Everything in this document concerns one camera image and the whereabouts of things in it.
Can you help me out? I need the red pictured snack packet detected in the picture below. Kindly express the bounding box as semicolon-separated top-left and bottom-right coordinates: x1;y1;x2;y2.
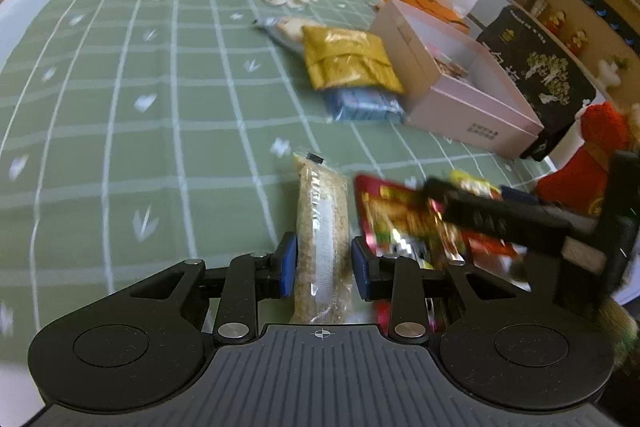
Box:
354;173;521;333

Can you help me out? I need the red plush horse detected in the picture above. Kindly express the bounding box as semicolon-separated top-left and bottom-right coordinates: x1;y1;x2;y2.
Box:
535;101;640;220

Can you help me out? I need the blue candy bag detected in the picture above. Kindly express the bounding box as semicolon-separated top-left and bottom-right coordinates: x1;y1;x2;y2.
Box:
322;88;407;124

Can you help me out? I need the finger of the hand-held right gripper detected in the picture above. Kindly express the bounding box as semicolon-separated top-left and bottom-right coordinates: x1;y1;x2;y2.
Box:
500;186;566;214
424;178;602;259

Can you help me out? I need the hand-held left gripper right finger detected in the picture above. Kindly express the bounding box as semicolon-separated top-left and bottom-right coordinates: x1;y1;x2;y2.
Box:
350;236;532;349

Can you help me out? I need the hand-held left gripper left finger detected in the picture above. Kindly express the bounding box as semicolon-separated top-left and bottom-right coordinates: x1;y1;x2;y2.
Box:
114;232;300;349

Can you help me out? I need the black hook rack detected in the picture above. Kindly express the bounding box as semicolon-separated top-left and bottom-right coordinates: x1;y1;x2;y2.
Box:
575;0;640;35

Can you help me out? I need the oat bar packet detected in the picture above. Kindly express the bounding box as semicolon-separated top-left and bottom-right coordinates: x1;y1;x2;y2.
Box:
290;151;353;325

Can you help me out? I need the small red figurine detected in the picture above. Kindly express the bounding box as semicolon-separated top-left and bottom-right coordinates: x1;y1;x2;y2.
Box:
567;28;590;56
544;9;568;34

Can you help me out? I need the green checked tablecloth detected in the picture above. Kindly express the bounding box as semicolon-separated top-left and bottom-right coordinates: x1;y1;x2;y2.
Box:
0;0;551;348

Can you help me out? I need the black printed bag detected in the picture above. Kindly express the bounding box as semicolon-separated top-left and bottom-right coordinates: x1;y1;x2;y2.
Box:
475;5;597;162

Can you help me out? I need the white plush vase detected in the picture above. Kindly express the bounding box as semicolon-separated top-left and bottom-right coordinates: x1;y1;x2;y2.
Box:
597;54;632;88

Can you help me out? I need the white clear snack packet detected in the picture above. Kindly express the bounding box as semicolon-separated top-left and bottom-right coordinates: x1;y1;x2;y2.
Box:
252;17;307;54

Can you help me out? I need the pink cardboard box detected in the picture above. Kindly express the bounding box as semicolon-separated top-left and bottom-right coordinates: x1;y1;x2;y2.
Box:
370;0;545;158

